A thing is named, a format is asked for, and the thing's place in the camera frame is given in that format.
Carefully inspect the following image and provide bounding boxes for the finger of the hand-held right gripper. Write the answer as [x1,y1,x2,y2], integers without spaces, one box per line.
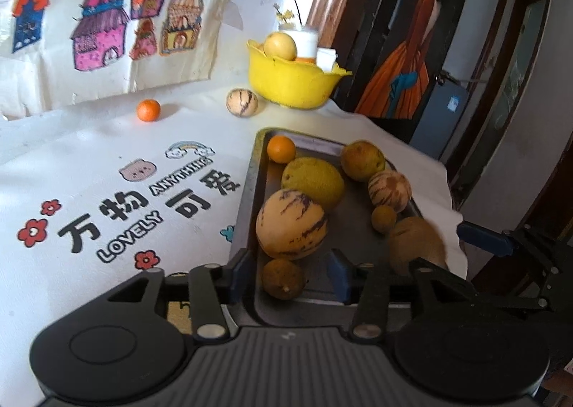
[457,221,573,314]

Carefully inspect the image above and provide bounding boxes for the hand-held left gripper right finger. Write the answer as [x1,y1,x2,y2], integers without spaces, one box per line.
[326,249,476,341]

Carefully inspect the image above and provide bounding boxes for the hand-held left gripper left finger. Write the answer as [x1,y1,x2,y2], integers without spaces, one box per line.
[105,250,252,341]

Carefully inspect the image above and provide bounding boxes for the round brown fruit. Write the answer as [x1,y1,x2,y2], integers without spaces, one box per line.
[261,258,307,301]

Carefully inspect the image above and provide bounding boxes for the metal tray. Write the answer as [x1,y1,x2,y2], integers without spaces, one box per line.
[230,127,453,328]

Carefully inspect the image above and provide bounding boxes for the brown kiwi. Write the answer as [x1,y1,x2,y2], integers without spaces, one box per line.
[387,217,448,278]

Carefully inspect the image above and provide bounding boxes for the pale purple striped pepino melon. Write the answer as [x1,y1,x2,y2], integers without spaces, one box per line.
[255,189,329,261]

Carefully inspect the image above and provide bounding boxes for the small brown fruit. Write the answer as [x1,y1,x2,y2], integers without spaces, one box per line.
[371,205,398,233]

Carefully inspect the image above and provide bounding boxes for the large yellow green fruit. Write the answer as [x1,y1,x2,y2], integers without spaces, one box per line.
[281,157,346,211]

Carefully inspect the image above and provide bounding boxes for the brown striped pepino melon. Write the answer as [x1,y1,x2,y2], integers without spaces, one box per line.
[368,170,413,214]

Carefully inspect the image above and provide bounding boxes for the yellow brown speckled fruit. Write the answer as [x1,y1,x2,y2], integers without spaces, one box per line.
[340,141,386,183]

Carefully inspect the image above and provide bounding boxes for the grey blue cabinet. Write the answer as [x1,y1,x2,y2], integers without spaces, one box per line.
[409,76,471,161]

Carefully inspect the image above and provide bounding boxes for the small striped pepino melon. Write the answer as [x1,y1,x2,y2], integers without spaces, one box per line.
[226,88,259,118]

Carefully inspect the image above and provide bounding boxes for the dark wooden door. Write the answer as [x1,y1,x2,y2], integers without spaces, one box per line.
[448,0,558,211]

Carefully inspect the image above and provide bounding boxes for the white printed tablecloth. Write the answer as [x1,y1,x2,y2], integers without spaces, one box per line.
[0,85,468,394]

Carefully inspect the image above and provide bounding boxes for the yellow plastic bowl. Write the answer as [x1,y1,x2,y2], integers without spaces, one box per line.
[246,39,353,110]

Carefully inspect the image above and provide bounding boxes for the small white box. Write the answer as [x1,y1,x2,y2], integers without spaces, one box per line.
[316,48,338,73]

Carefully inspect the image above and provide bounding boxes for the pale yellow fruit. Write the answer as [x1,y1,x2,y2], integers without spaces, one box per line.
[263,31,298,61]

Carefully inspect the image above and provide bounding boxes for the white cup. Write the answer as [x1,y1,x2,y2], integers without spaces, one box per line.
[278,26,319,59]

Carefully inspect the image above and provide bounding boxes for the yellow flowers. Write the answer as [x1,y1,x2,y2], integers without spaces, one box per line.
[273,0,309,27]

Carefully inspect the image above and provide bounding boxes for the house printed cloth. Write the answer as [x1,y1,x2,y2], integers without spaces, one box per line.
[0,0,292,117]

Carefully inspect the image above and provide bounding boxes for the wall poster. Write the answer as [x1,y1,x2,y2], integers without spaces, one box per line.
[353,0,480,121]

